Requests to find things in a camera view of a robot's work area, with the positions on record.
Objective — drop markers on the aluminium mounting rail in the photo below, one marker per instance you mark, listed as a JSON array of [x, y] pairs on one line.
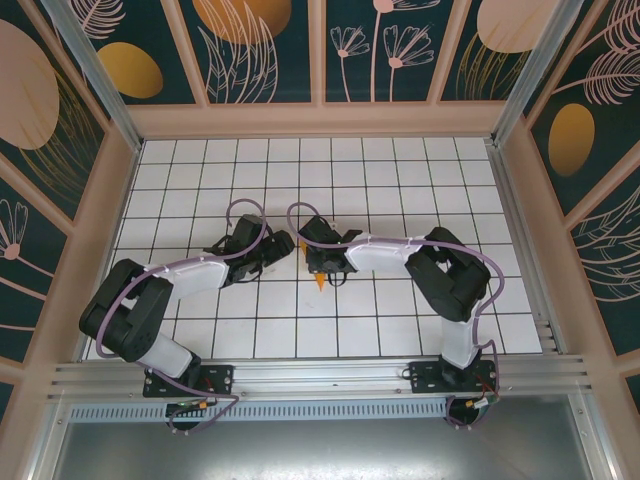
[[320, 375]]

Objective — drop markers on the grey metal base panel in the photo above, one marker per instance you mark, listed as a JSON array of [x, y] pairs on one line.
[[320, 450]]

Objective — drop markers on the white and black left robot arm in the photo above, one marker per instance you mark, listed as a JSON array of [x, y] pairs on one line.
[[200, 277]]

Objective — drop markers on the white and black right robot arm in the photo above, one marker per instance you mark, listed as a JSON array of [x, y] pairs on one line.
[[380, 252]]

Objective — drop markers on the aluminium corner post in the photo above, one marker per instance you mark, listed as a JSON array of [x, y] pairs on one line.
[[102, 82], [537, 75]]

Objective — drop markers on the small circuit board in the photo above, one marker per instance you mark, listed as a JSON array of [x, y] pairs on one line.
[[482, 404], [192, 406]]

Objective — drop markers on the aluminium side rail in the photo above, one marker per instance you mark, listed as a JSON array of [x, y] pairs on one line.
[[527, 250]]

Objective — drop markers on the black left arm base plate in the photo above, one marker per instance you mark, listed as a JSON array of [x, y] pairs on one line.
[[220, 380]]

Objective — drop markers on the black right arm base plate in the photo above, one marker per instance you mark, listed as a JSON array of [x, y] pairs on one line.
[[425, 377]]

